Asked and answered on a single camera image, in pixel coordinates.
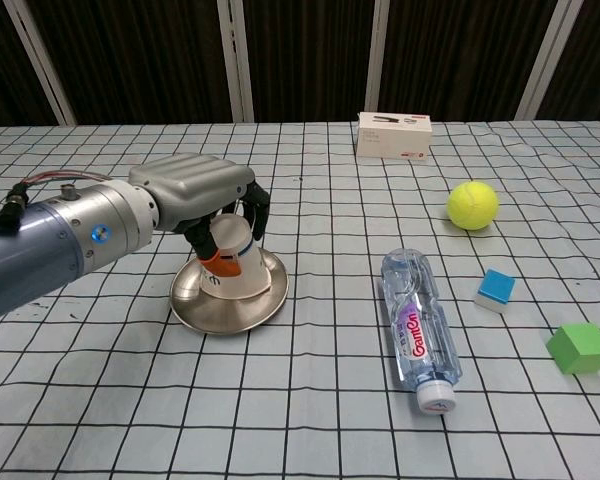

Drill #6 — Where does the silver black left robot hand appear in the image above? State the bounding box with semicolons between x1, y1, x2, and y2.
127;153;272;279

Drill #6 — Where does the white paper cup blue print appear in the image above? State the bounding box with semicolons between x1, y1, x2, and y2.
198;213;273;301

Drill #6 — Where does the silver metal plate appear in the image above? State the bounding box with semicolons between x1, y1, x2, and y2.
168;248;290;337

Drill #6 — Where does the clear plastic water bottle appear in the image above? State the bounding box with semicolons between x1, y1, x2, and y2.
380;248;464;416

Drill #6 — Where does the white stapler box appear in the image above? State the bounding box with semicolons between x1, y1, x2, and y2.
356;111;434;162

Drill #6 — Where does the checked light blue tablecloth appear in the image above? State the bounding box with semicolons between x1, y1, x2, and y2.
0;119;600;480

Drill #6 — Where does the yellow tennis ball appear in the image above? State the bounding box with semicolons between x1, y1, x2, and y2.
446;180;500;231

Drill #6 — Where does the blue and white block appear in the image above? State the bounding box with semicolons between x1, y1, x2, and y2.
473;268;517;315

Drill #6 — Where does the green cube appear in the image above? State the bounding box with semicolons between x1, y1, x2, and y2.
545;322;600;375

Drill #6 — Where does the white metal frame post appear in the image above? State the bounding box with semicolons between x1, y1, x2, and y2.
516;0;577;121
3;0;77;126
216;0;255;123
364;0;392;121

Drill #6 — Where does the black arm cable with plug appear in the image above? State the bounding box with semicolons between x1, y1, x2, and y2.
0;169;114;234

